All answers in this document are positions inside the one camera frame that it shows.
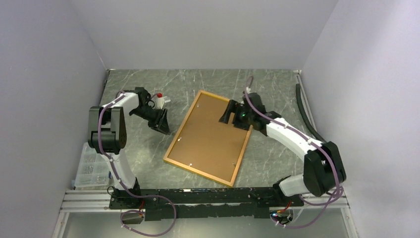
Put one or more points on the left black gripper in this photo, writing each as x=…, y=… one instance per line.
x=163, y=125

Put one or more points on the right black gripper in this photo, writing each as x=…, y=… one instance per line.
x=234, y=107

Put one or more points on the yellow picture frame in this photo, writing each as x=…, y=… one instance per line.
x=170, y=154

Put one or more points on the brown backing board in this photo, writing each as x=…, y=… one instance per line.
x=206, y=138

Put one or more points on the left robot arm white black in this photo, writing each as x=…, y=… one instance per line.
x=107, y=133

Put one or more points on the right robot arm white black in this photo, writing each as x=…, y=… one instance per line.
x=323, y=167

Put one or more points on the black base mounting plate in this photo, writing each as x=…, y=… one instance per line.
x=257, y=202

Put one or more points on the clear plastic screw box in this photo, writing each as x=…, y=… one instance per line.
x=92, y=169

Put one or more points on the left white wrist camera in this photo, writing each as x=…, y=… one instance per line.
x=160, y=100

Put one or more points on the aluminium extrusion rail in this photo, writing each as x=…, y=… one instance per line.
x=99, y=200

